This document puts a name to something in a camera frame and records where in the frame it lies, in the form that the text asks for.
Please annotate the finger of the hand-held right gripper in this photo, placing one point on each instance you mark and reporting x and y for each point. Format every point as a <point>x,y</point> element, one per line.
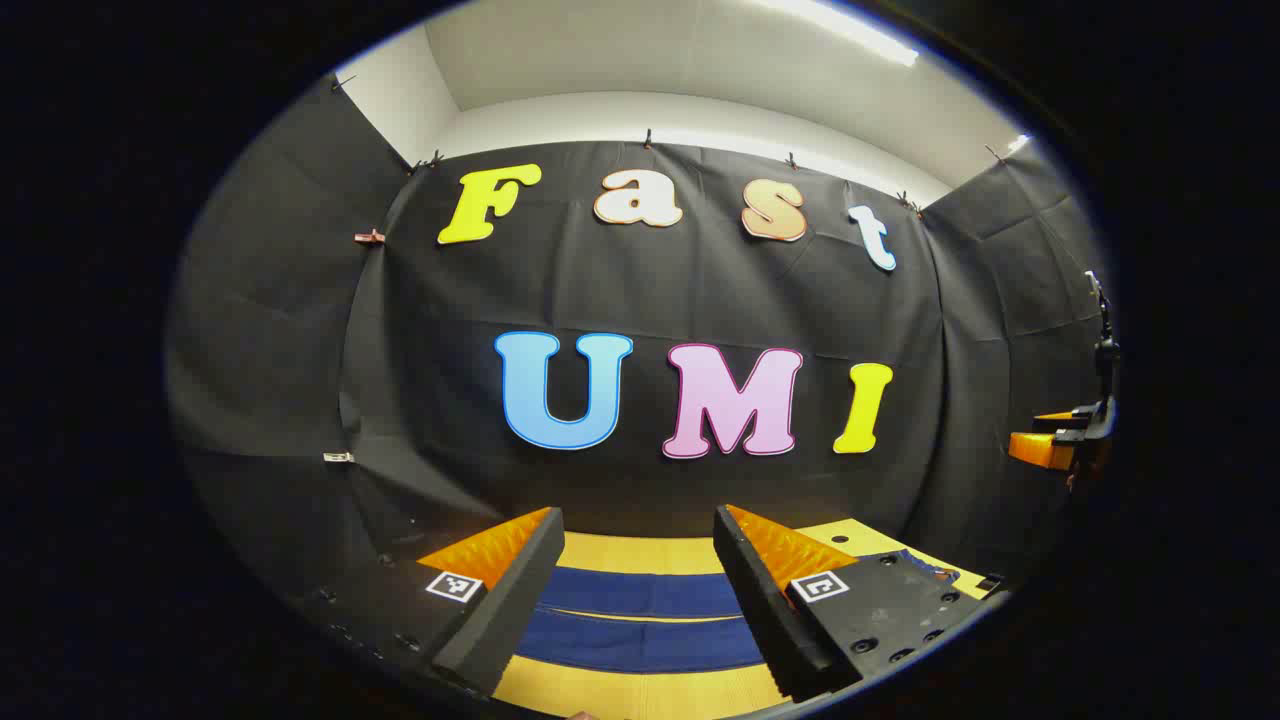
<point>1060,416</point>
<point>1040,450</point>

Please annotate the row of small black clips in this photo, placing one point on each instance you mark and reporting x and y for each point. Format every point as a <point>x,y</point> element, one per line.
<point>647,138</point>

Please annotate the blue jeans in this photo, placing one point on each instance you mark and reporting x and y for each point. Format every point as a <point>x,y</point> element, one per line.
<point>640,640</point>

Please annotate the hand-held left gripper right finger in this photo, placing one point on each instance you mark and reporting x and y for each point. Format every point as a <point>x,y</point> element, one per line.
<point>770,615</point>

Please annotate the wooden clip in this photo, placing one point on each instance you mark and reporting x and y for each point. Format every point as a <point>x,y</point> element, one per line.
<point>370,237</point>

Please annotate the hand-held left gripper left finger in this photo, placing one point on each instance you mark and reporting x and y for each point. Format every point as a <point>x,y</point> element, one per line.
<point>505,615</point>

